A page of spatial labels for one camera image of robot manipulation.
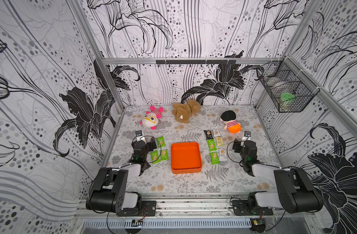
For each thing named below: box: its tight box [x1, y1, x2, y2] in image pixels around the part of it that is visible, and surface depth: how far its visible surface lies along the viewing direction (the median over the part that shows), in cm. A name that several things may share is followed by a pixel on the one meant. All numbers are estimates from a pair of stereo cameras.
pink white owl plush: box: [139, 105, 164, 130], surface depth 106 cm
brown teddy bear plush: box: [171, 98, 201, 124], surface depth 107 cm
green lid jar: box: [279, 92, 296, 111], surface depth 80 cm
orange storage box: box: [170, 141, 203, 175], surface depth 92 cm
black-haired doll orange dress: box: [219, 110, 242, 134], surface depth 104 cm
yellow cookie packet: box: [216, 136, 224, 147], surface depth 100 cm
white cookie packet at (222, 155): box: [218, 148, 228, 162], surface depth 92 cm
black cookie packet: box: [203, 130, 215, 140], surface depth 103 cm
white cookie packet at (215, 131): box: [210, 126, 221, 137], surface depth 104 cm
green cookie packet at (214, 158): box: [209, 152, 221, 165], surface depth 92 cm
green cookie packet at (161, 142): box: [156, 136, 166, 149], surface depth 100 cm
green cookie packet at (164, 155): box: [160, 149, 169, 160], surface depth 94 cm
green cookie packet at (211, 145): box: [206, 139, 218, 152], surface depth 98 cm
